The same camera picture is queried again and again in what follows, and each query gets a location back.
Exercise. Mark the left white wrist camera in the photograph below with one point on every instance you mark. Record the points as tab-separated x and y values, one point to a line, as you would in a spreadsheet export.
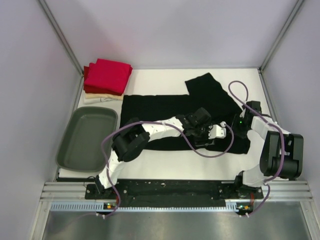
217	131

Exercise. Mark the folded white t shirt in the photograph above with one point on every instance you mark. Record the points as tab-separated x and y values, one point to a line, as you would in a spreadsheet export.
88	101

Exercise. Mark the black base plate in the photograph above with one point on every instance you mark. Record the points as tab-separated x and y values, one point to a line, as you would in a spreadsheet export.
174	193

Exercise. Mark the right aluminium frame post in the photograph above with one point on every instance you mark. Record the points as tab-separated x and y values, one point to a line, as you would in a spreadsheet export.
282	33

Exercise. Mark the folded beige t shirt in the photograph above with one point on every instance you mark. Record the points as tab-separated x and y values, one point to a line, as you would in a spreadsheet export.
103	96

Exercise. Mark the blue slotted cable duct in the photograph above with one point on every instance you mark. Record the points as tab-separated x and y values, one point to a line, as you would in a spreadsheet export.
85	206

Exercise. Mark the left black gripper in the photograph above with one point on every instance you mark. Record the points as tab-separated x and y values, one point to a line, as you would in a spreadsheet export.
204	141

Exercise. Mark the grey plastic bin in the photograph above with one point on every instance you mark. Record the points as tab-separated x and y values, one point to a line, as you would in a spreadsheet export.
80	147

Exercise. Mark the folded red t shirt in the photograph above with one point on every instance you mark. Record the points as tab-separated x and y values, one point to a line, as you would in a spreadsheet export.
106	77

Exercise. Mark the aluminium front rail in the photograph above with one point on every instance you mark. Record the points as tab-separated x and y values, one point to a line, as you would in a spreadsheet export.
63	191

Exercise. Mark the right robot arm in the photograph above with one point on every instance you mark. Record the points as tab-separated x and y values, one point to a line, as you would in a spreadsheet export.
282	152

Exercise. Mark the left aluminium frame post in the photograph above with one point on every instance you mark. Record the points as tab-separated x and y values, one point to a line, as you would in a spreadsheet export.
60	35

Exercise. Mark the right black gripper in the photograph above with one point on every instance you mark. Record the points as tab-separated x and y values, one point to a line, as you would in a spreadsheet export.
235	131

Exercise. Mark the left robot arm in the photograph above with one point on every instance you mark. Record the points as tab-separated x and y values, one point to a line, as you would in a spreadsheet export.
126	144

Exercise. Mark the aluminium frame post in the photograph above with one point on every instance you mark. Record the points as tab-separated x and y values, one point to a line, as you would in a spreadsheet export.
60	35
282	33

